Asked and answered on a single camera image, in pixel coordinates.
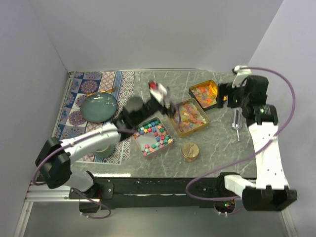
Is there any clear plastic ball half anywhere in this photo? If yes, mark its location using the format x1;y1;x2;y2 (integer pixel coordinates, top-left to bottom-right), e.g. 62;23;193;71
183;155;198;162

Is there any round gold tin lid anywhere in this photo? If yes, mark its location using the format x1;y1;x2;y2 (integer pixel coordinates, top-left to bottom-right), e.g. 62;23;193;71
181;142;199;158

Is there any gold fork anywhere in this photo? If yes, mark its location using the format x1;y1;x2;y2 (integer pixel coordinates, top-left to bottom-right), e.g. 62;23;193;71
86;86;117;96

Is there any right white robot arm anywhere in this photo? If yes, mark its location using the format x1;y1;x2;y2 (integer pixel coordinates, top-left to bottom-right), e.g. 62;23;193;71
216;76;298;211

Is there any gold tin of pastel candies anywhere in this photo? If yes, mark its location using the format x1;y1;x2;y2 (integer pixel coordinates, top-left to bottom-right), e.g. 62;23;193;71
170;98;210;138

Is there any silver metal scoop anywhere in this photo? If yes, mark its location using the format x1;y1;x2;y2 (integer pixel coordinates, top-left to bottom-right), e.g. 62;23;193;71
232;108;242;142

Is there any patterned placemat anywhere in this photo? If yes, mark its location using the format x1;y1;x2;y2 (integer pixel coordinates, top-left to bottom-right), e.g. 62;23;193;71
47;71;135;166

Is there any purple cable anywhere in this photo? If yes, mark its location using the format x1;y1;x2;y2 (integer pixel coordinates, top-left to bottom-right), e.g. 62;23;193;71
185;65;296;215
32;93;183;219

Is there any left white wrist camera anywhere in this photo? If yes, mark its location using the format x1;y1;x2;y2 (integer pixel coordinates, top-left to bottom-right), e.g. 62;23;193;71
148;81;171;106

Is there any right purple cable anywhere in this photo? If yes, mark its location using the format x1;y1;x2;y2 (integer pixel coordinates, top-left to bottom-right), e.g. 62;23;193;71
185;65;296;215

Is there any gold tin of neon candies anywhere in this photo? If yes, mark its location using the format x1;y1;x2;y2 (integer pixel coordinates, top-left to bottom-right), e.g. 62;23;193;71
189;80;218;112

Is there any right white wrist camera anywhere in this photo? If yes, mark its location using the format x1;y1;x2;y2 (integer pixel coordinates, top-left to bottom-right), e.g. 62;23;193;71
232;65;252;88

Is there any teal ceramic plate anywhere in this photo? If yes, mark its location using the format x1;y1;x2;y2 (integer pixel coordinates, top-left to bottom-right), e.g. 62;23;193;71
80;92;118;123

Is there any pink tin of star candies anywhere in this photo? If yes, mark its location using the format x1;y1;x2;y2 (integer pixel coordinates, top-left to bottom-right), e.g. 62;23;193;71
133;117;174;158

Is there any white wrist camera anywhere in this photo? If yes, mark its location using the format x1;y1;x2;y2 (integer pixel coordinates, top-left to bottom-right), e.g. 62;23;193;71
232;65;252;88
148;81;171;106

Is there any black base bar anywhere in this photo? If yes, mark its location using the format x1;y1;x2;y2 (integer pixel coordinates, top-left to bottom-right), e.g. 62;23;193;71
68;177;245;214

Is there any teal ceramic cup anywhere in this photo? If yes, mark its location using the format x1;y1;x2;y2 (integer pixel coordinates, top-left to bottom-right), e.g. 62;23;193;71
94;145;115;158

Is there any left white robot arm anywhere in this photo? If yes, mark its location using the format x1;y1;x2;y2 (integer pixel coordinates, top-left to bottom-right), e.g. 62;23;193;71
35;96;179;198

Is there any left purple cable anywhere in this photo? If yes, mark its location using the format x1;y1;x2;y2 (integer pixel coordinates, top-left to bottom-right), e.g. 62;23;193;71
32;93;183;219

